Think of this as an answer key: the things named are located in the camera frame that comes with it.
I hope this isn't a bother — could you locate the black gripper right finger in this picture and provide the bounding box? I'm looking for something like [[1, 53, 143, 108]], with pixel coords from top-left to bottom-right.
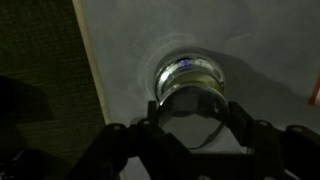
[[227, 102, 320, 180]]

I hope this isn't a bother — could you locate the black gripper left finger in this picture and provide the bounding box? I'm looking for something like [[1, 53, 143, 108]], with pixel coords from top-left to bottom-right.
[[66, 101, 194, 180]]

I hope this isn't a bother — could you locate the silver round bottle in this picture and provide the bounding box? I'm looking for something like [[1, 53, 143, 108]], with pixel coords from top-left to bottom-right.
[[154, 49, 225, 103]]

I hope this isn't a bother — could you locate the black book orange spine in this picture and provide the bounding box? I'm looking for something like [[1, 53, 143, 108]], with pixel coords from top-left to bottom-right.
[[308, 75, 320, 106]]

